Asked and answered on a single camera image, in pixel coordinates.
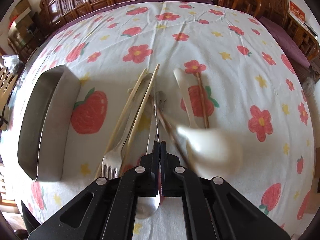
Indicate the wooden side table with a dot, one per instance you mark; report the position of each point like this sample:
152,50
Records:
306,42

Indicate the metal fork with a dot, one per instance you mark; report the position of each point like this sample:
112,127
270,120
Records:
125,132

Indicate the brown wooden chopstick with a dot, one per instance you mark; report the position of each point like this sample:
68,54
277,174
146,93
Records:
203,103
159,117

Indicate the light bamboo chopstick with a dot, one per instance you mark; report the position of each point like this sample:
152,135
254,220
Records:
120,122
137,119

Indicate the purple seat cushion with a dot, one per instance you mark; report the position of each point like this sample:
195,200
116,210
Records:
289,47

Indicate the floral strawberry tablecloth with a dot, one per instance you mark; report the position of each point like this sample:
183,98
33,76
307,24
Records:
250,88

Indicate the red card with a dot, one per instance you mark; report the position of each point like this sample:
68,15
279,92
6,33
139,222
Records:
297,13

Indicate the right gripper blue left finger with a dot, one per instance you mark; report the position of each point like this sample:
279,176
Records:
146,183

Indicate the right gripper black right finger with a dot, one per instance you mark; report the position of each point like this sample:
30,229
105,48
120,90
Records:
172,183

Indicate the grey metal tray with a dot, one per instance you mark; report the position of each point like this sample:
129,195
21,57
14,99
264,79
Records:
45,124

